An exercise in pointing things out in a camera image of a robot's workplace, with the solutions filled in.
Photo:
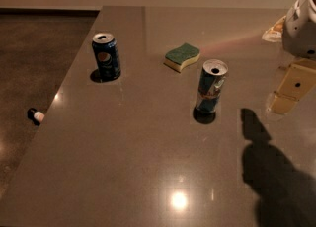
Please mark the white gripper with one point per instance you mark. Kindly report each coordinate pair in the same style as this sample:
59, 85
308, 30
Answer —
301, 29

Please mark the green and yellow sponge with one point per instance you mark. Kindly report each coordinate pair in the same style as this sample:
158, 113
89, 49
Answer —
182, 57

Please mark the crumpled snack wrapper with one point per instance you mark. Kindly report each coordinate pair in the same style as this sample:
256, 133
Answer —
274, 33

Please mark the silver blue energy drink can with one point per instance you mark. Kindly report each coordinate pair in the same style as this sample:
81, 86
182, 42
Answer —
211, 81

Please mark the blue Pepsi soda can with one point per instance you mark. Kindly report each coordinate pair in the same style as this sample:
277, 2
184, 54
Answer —
107, 55

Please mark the small black white bottle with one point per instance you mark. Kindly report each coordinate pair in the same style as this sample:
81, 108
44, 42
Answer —
35, 115

